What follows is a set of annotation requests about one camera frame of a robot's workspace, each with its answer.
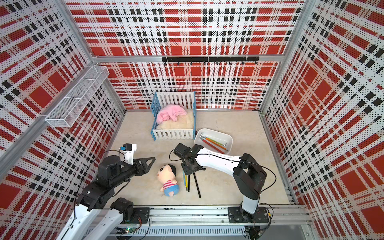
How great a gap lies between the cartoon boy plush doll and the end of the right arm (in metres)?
0.10

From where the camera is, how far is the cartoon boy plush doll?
77 cm

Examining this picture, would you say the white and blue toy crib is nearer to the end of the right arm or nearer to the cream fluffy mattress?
the cream fluffy mattress

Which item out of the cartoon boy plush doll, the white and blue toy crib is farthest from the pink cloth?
the cartoon boy plush doll

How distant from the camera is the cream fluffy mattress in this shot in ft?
3.29

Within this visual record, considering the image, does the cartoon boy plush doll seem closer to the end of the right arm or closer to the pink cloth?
the end of the right arm

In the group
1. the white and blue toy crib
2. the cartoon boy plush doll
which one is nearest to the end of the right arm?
the cartoon boy plush doll

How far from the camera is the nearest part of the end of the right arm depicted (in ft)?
1.96

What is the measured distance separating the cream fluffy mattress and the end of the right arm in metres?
0.32

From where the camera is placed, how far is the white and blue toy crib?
1.00m

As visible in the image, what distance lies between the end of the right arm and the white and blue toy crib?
0.97 ft

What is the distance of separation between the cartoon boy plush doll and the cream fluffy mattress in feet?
0.89

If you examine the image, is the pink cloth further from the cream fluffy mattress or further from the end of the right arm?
the end of the right arm
